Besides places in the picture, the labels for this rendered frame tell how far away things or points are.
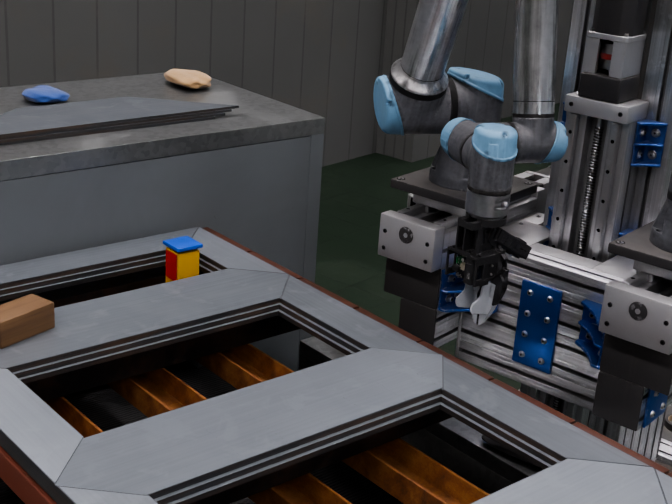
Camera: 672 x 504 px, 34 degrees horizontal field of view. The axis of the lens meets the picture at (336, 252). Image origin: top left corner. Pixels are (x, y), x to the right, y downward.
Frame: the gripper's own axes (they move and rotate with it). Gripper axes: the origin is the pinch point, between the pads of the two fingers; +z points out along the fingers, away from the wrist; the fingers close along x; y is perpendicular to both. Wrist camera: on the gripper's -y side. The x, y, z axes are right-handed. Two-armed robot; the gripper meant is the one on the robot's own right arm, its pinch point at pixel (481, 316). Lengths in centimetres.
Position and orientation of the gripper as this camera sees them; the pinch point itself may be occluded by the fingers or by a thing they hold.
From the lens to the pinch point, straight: 200.1
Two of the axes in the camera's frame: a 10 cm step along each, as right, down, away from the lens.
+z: -0.7, 9.3, 3.5
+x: 6.4, 3.1, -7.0
